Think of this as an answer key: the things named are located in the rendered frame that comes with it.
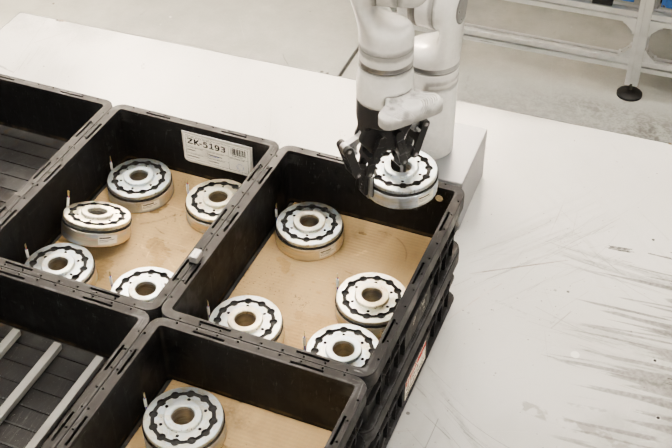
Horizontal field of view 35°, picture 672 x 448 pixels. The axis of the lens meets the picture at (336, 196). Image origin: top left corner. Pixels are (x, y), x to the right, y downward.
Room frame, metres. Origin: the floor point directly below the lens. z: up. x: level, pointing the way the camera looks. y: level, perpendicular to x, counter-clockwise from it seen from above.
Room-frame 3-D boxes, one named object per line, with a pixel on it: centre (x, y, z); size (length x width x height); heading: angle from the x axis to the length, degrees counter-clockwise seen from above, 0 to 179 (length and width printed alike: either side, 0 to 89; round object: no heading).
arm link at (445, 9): (1.52, -0.16, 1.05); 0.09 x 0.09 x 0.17; 66
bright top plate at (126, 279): (1.10, 0.27, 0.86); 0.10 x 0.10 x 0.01
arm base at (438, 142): (1.52, -0.16, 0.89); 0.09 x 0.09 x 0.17; 77
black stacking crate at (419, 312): (1.11, 0.02, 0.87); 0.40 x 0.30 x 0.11; 157
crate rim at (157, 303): (1.23, 0.30, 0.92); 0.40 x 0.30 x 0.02; 157
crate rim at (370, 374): (1.11, 0.02, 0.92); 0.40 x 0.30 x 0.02; 157
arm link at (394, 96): (1.16, -0.07, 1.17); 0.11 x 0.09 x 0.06; 30
